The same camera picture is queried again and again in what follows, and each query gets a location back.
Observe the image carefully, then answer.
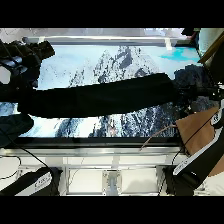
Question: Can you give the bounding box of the black cable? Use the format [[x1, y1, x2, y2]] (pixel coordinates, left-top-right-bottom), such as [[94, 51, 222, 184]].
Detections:
[[0, 131, 54, 174], [156, 114, 221, 197]]

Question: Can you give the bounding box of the heap of clothes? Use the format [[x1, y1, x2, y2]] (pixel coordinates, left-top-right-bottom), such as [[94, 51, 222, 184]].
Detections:
[[0, 39, 56, 88]]

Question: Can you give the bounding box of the dark blue garment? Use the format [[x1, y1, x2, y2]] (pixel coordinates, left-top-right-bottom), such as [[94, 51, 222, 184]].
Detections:
[[0, 113, 35, 148]]

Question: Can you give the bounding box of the brown clothes hanger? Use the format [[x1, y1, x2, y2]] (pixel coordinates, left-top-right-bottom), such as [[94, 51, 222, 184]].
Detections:
[[139, 122, 178, 152]]

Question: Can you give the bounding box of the silver frame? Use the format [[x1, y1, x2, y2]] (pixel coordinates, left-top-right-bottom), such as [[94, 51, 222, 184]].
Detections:
[[0, 34, 209, 197]]

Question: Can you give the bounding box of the black long-sleeved shirt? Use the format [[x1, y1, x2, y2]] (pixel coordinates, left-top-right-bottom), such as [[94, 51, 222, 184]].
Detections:
[[16, 72, 184, 120]]

